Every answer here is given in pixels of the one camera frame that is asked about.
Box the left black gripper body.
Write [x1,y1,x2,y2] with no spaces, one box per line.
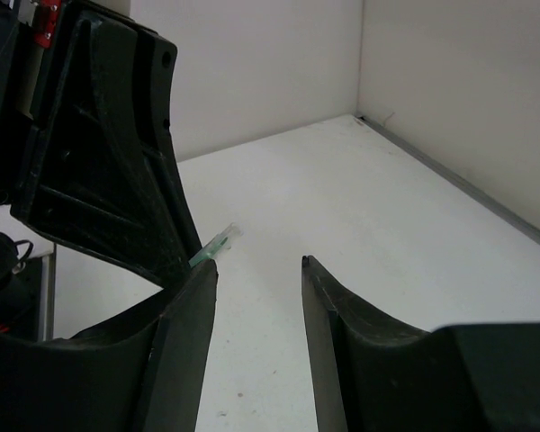
[0,0,77,208]

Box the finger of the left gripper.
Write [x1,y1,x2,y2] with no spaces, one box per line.
[11,8,201,286]

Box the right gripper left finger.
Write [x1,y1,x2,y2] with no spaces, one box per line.
[0,260,218,431]

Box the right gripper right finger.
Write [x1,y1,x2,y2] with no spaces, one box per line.
[301,256,540,431]

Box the aluminium rail back edge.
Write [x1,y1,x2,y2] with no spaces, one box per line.
[358,116,540,245]

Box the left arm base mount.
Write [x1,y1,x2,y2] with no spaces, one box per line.
[0,232,57,342]

